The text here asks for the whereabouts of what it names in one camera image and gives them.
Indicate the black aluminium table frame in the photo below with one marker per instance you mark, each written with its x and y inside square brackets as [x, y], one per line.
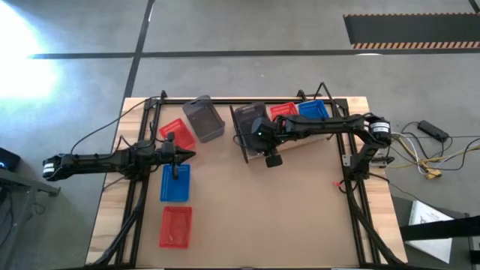
[221, 101]

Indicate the black power adapter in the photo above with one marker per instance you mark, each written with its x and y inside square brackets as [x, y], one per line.
[433, 130]

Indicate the small red clip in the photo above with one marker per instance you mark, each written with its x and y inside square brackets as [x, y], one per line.
[337, 184]

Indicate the black device with blue light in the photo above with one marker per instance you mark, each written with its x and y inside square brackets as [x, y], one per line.
[7, 159]

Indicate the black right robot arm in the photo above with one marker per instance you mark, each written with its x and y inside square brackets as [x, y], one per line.
[330, 125]

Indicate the red perforated plastic basket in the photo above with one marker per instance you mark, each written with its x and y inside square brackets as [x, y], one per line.
[175, 227]
[283, 109]
[178, 132]

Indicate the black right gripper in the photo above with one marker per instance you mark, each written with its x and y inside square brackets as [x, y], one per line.
[264, 135]

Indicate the white printed booklet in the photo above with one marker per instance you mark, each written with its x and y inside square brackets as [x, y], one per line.
[431, 232]

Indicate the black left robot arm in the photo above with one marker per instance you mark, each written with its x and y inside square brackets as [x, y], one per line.
[93, 163]

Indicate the black flat bar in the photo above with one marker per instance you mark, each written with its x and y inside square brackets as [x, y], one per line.
[438, 227]

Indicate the translucent grey plastic basket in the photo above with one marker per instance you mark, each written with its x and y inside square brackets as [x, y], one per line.
[247, 110]
[204, 120]
[242, 142]

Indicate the blue plastic basket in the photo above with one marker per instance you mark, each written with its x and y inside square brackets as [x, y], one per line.
[175, 189]
[313, 108]

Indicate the black-framed wooden shelf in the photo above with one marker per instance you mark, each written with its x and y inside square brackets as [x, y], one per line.
[303, 141]

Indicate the dark grey side table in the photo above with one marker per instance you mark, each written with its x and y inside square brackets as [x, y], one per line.
[463, 251]

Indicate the brown board table cover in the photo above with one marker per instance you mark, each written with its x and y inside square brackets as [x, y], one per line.
[243, 210]

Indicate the black hazard-striped floor mat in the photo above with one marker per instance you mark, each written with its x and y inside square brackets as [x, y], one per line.
[412, 28]

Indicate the grey metal stand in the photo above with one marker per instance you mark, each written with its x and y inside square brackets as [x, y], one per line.
[37, 187]

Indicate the grey metal bracket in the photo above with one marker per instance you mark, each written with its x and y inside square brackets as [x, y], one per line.
[347, 160]

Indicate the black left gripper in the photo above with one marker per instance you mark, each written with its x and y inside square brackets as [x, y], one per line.
[168, 155]

